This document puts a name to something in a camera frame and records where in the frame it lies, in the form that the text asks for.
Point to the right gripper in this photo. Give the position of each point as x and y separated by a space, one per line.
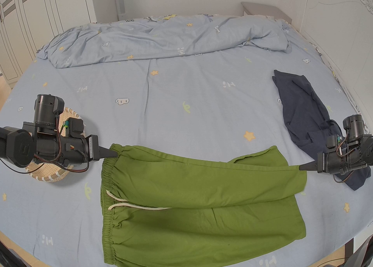
330 162

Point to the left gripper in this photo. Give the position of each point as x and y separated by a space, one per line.
80 155

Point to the green shorts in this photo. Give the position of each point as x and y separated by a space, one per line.
189 225

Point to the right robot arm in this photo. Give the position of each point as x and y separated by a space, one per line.
354 132

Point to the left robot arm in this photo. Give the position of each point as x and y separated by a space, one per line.
19 149

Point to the round woven basket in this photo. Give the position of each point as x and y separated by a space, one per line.
46 176

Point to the dark blue garment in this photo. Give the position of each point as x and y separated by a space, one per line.
300 108

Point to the bed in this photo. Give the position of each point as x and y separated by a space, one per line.
209 100

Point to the pale blue quilt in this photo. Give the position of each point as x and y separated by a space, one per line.
174 38

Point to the grey bedside table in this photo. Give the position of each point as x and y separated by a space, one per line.
263 9

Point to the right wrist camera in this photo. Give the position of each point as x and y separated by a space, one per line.
331 142

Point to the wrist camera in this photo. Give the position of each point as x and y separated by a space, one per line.
331 142
76 127

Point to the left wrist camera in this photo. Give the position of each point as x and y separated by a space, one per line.
76 127

